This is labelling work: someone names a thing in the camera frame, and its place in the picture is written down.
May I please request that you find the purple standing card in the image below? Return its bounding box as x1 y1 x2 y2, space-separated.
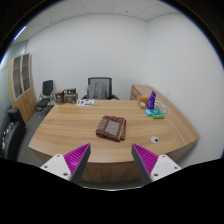
145 90 157 110

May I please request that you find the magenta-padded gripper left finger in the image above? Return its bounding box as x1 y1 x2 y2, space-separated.
39 142 92 184

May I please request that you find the brown patterned towel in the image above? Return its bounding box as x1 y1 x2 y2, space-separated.
95 115 127 143

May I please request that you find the white printed leaflet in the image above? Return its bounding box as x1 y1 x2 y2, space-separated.
75 98 96 107

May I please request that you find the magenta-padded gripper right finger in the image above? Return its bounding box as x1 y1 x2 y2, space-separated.
131 143 183 185

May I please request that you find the low wooden side cabinet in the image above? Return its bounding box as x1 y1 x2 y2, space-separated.
129 83 158 102

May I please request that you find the dark printed cardboard box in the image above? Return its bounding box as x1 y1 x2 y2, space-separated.
63 87 78 96
63 93 79 105

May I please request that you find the teal flat box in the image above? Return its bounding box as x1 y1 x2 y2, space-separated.
149 108 163 116

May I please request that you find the black leather armchair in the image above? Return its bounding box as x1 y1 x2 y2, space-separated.
0 107 28 162

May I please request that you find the clear plastic box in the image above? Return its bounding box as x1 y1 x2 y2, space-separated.
154 101 169 115

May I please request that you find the wooden glass-door cabinet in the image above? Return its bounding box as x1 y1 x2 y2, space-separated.
7 53 38 125

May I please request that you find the small dark cardboard box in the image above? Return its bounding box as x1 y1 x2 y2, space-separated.
54 89 65 105

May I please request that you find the orange box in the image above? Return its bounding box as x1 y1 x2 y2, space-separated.
137 95 150 104

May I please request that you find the grey mesh office chair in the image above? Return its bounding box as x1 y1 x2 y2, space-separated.
80 76 120 101

